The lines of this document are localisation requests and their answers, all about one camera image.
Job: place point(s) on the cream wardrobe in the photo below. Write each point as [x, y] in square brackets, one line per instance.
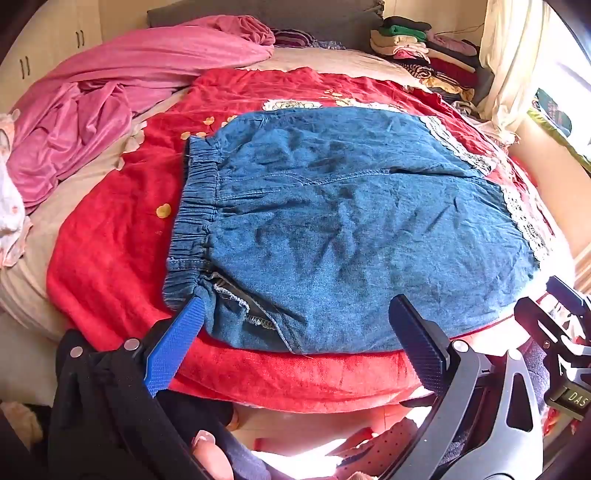
[55, 41]

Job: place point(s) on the stack of folded clothes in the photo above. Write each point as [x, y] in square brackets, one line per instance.
[415, 50]

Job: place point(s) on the person's pink dotted clothing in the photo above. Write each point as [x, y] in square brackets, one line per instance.
[383, 443]

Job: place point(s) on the pink blanket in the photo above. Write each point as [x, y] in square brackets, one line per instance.
[92, 115]

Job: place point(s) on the cream curtain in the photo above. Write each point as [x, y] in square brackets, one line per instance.
[508, 64]

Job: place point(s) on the dark teal printed item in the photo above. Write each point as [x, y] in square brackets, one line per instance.
[554, 113]

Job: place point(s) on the person's left hand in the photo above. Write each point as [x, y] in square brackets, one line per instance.
[210, 454]

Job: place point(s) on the blue denim pants lace trim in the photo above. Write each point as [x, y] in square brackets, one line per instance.
[351, 221]

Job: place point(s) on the striped dark cloth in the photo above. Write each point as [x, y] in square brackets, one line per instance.
[293, 39]

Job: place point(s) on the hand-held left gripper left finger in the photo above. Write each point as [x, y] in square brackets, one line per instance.
[173, 346]

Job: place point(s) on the white floral cloth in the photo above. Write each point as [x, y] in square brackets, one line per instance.
[11, 203]

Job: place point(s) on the grey headboard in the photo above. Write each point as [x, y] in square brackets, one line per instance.
[258, 11]

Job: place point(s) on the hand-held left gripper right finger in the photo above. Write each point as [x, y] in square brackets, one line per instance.
[422, 341]

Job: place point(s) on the red floral blanket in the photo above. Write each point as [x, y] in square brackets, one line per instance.
[115, 258]

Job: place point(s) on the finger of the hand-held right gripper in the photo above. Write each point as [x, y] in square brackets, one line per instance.
[570, 293]
[538, 321]

